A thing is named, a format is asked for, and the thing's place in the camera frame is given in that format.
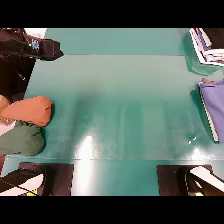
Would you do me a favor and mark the purple garment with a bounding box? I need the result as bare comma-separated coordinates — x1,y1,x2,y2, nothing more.
198,77,224,145

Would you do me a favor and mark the pale pink garment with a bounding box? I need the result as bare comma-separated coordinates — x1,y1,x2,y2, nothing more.
0,94,17,137

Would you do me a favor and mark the dark green garment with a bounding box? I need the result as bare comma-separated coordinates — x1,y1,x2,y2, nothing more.
0,120,46,157

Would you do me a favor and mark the orange garment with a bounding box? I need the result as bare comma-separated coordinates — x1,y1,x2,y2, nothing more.
1,95,54,128

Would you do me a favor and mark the stack of folded clothes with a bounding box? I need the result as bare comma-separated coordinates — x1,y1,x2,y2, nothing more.
188,28,224,68

